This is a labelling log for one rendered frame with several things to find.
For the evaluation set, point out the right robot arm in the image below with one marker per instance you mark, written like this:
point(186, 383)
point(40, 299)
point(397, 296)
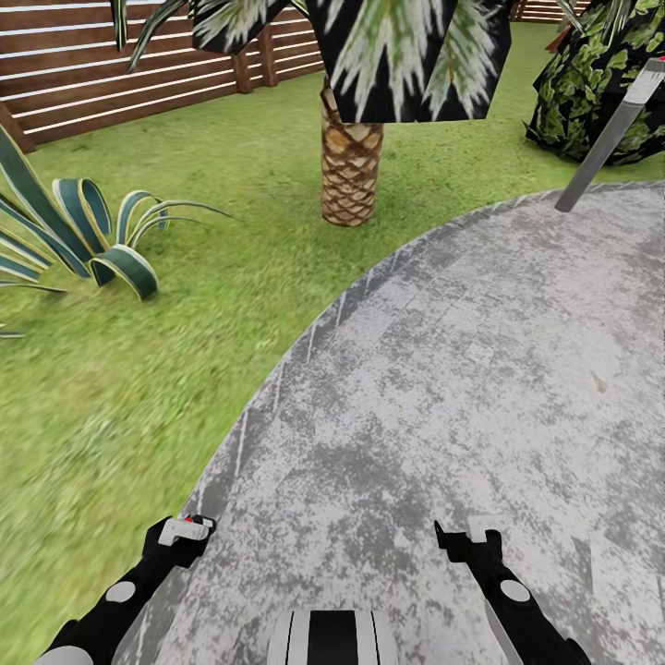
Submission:
point(526, 637)

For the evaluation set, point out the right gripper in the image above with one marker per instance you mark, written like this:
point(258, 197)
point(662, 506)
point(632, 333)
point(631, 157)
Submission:
point(460, 548)

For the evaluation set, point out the bush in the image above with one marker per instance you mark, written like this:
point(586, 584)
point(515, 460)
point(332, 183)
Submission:
point(388, 61)
point(585, 82)
point(73, 224)

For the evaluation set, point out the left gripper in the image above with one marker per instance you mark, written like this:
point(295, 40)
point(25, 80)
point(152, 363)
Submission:
point(181, 553)

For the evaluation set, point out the robot trunk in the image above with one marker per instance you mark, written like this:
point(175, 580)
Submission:
point(332, 638)

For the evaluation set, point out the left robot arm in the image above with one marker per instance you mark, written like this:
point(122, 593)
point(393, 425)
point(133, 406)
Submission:
point(103, 635)

